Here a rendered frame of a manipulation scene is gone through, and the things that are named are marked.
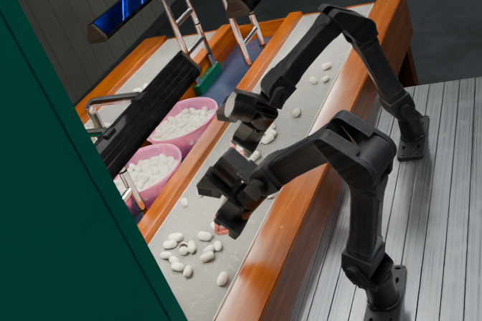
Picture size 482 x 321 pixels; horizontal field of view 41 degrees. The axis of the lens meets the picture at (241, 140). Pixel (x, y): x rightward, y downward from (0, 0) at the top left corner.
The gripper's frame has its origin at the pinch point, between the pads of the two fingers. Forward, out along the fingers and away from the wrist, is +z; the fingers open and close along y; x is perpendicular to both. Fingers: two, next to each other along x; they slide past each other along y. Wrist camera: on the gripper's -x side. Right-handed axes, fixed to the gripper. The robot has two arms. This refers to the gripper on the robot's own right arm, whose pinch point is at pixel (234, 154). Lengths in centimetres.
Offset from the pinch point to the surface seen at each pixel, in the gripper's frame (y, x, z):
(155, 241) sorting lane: 26.1, -4.3, 16.3
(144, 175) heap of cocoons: -2.9, -17.6, 31.8
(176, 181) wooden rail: 4.0, -8.5, 17.6
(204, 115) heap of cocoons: -36.7, -13.5, 27.9
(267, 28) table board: -110, -14, 33
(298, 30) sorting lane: -95, -3, 16
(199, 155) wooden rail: -8.2, -7.3, 16.3
